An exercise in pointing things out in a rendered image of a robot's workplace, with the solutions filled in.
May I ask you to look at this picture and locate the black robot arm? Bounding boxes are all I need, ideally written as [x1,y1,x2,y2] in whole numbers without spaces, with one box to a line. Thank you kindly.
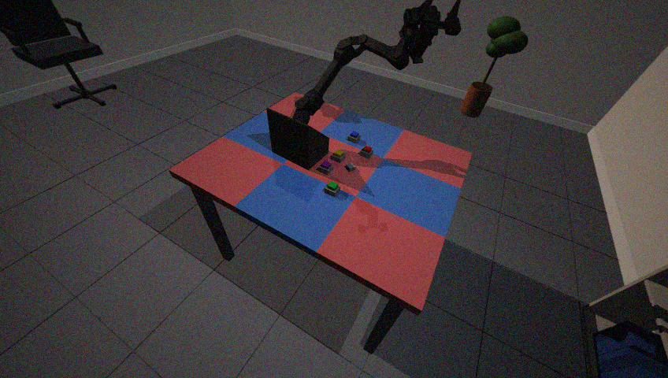
[293,6,440,124]

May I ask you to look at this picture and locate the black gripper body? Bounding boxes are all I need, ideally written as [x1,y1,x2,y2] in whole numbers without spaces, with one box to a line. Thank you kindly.
[403,9,462,47]

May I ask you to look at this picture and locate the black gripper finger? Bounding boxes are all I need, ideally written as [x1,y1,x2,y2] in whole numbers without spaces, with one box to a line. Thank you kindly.
[412,0,433,23]
[447,0,461,28]

